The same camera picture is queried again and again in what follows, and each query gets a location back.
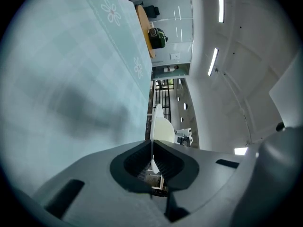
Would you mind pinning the round wooden table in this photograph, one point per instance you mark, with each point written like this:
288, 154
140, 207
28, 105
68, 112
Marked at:
144, 25

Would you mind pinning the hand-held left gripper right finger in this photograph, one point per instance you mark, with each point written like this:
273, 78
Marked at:
201, 174

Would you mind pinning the white notice sheet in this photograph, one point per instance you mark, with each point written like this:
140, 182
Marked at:
174, 56

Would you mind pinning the black office chair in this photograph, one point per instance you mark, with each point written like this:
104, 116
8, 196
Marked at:
151, 11

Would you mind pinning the white round plate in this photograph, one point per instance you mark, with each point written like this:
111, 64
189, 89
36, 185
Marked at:
158, 111

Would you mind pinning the table with light blue cloth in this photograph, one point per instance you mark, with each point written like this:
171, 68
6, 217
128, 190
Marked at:
59, 55

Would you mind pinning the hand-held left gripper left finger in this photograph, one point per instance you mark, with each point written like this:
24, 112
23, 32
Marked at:
94, 174

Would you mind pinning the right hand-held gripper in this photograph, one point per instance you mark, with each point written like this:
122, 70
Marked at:
183, 137

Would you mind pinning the black metal railing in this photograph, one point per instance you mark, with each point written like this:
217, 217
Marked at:
163, 98

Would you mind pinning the long ceiling light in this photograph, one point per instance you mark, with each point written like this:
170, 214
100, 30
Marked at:
220, 3
213, 61
241, 151

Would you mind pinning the pale yellow block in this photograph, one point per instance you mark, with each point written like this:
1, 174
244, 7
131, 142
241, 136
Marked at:
165, 131

